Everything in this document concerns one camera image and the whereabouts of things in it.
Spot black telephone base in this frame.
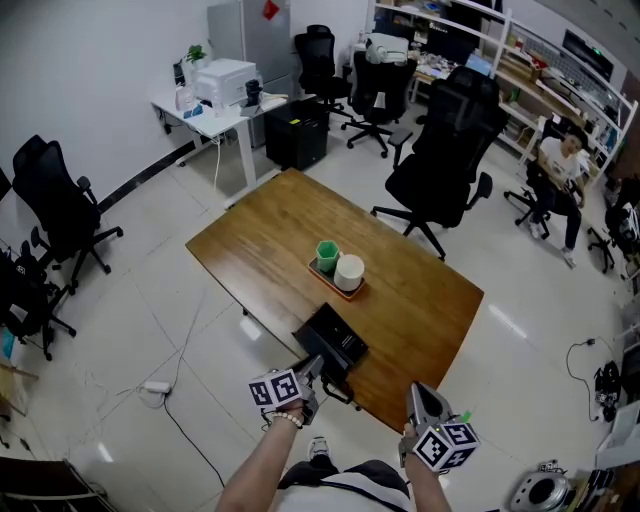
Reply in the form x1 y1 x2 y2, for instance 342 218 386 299
292 301 370 385

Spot black cabinet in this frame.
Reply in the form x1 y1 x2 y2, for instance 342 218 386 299
263 99 331 172

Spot dark wooden furniture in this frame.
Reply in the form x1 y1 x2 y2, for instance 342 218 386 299
0 456 110 512

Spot person's white shirt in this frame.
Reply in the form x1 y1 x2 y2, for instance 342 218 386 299
273 469 417 512

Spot black floor cable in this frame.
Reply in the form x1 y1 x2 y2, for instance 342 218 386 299
162 394 227 489

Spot person's dark trousers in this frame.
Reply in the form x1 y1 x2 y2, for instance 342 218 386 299
277 458 342 490

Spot person's left forearm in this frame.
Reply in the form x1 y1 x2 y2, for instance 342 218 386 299
214 413 306 512

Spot orange tray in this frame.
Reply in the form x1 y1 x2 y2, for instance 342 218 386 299
307 256 367 302

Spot white bead bracelet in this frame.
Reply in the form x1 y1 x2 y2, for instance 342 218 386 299
271 410 305 430

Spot green hexagonal cup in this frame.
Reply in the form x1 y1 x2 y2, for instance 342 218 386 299
315 240 343 274

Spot black monitor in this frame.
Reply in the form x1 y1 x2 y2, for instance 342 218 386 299
424 26 477 67

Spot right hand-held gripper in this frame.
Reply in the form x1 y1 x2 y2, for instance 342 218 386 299
405 381 482 474

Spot white shelving unit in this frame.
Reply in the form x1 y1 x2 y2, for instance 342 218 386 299
366 0 640 177

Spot white round cup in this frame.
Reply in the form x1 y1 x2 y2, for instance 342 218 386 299
333 253 366 293

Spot large black office chair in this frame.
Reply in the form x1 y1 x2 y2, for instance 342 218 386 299
370 65 510 262

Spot person's right forearm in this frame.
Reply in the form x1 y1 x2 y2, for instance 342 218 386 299
403 448 454 512

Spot grey refrigerator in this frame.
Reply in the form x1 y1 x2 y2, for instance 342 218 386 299
206 0 302 150

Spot black power adapter cable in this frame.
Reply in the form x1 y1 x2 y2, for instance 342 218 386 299
565 336 615 424

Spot white desk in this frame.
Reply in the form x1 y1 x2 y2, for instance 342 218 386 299
150 91 317 210

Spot round metal disc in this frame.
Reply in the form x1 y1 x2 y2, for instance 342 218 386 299
509 468 572 512

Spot white printer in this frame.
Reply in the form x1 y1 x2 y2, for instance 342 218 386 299
193 58 258 108

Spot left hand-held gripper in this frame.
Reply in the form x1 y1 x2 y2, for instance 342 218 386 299
248 353 327 427

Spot white folded bag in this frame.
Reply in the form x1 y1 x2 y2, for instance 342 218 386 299
364 32 411 66

